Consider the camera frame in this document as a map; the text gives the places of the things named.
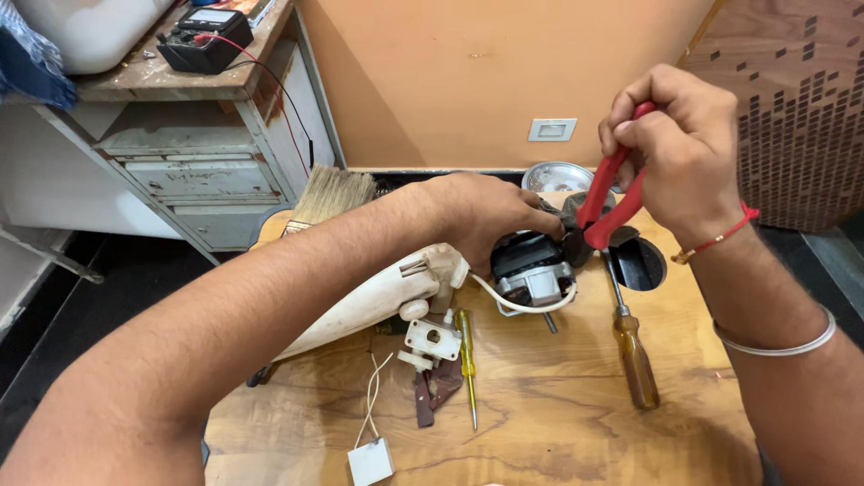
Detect person's right hand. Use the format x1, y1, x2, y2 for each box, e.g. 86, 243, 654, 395
597, 64, 750, 251

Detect person's left hand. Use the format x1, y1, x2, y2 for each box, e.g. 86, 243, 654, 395
431, 172, 567, 278

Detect grey fan motor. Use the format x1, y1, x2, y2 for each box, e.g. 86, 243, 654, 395
489, 229, 579, 335

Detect red handled pliers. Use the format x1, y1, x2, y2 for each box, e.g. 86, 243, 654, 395
563, 101, 659, 269

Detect dark grey motor cover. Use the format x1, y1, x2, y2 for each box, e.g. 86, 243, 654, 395
539, 191, 618, 268

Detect round metal plate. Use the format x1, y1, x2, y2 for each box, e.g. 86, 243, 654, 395
521, 161, 595, 194

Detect yellow tester screwdriver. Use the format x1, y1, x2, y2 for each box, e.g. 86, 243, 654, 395
455, 308, 480, 432

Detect white plastic gear box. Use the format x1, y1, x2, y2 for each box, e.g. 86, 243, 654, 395
397, 309, 464, 373

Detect white fan neck housing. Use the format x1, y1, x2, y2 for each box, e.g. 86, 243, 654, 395
273, 243, 471, 363

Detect wide bristle paintbrush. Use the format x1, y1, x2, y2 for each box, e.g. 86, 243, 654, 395
282, 165, 379, 237

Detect silver bangle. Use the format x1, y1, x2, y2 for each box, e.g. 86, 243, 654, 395
712, 305, 837, 358

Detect patterned wooden panel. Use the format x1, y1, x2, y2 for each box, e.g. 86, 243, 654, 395
678, 0, 864, 234

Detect grey metal drawer desk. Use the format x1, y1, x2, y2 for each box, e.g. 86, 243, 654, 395
0, 0, 347, 266

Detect black multimeter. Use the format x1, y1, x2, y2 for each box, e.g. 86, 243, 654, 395
156, 7, 255, 76

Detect white plastic container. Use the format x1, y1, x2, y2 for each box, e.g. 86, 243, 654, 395
12, 0, 178, 76

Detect blue cloth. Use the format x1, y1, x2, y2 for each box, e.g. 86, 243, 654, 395
0, 0, 80, 113

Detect white wall switch plate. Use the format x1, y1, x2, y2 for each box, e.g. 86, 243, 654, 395
528, 118, 579, 143

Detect white motor cable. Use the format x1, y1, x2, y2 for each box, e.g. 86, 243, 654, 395
469, 272, 579, 315

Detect brown handled screwdriver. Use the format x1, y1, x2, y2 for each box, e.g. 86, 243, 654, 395
600, 248, 662, 411

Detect red thread bracelet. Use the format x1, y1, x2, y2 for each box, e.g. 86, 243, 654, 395
671, 200, 761, 266

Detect black probe wire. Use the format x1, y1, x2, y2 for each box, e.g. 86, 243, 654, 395
223, 59, 316, 170

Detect white capacitor with wires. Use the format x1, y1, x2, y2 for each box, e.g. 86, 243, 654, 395
347, 351, 397, 486

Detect red probe wire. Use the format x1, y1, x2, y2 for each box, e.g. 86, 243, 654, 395
194, 32, 311, 178

